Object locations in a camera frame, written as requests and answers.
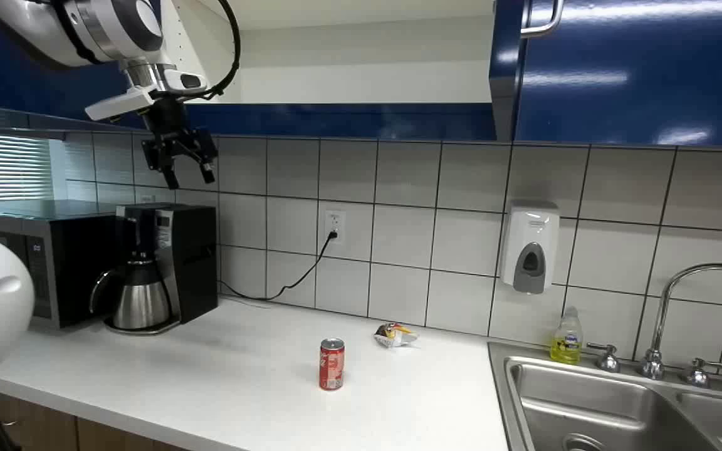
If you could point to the blue cabinet door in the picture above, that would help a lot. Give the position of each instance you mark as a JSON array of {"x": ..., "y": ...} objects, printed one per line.
[{"x": 626, "y": 72}]

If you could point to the black coffee maker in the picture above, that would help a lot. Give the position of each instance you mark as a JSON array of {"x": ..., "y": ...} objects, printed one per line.
[{"x": 185, "y": 254}]

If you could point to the red soda can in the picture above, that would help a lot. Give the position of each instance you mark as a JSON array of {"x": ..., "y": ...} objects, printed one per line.
[{"x": 330, "y": 364}]

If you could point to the wooden lower drawer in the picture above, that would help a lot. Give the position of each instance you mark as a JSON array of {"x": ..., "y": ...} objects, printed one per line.
[{"x": 45, "y": 428}]

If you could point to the stainless steel double sink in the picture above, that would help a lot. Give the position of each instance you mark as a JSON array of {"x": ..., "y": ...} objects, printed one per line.
[{"x": 556, "y": 406}]

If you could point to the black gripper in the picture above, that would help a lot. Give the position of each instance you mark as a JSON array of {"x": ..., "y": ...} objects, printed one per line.
[{"x": 171, "y": 135}]

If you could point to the steel coffee carafe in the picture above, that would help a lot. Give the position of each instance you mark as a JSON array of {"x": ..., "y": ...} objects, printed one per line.
[{"x": 132, "y": 293}]

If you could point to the yellow dish soap bottle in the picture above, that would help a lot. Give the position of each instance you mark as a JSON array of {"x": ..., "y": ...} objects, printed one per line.
[{"x": 567, "y": 338}]

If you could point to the white wall outlet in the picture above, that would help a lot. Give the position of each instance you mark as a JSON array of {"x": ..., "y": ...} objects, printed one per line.
[{"x": 333, "y": 226}]

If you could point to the white soap dispenser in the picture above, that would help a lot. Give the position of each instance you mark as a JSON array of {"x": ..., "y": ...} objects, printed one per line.
[{"x": 529, "y": 245}]

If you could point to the black microwave oven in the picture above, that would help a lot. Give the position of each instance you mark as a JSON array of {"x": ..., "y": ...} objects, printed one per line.
[{"x": 65, "y": 245}]

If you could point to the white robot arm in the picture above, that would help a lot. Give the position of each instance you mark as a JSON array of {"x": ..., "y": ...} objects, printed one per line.
[{"x": 102, "y": 57}]

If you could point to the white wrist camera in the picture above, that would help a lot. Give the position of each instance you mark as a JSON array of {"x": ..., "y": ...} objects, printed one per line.
[{"x": 131, "y": 100}]

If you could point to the wrapped food packet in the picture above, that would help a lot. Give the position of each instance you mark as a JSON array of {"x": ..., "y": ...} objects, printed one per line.
[{"x": 394, "y": 334}]

